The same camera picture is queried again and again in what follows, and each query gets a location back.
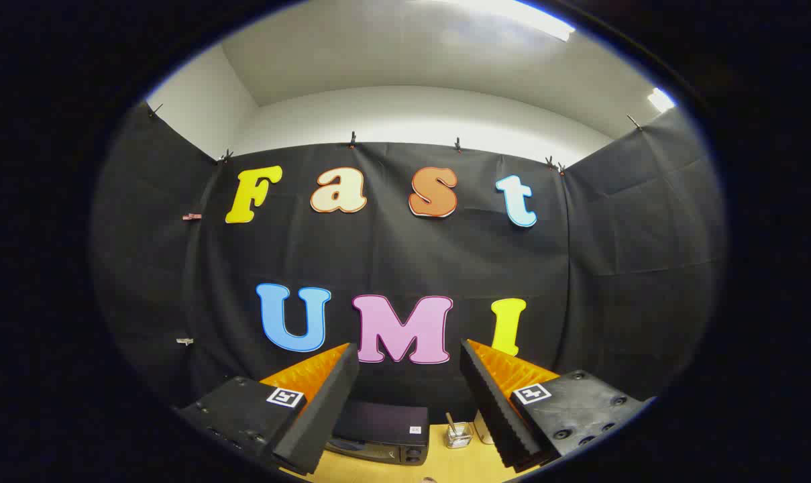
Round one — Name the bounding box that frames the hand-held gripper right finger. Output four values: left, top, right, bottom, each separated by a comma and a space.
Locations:
460, 339, 647, 474

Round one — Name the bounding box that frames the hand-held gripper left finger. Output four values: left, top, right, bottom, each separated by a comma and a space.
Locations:
177, 342, 360, 476

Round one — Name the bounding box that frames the black toaster oven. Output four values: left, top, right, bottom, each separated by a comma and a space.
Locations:
326, 400, 430, 467

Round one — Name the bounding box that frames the clear glass jar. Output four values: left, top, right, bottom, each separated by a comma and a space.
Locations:
445, 421, 474, 449

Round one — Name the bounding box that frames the black backdrop cloth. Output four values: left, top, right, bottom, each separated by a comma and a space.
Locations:
90, 101, 726, 430

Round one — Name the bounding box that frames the row of black cloth clips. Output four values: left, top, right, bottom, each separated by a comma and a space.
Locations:
147, 101, 644, 176

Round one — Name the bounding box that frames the long ceiling light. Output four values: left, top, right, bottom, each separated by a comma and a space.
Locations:
439, 0, 576, 42

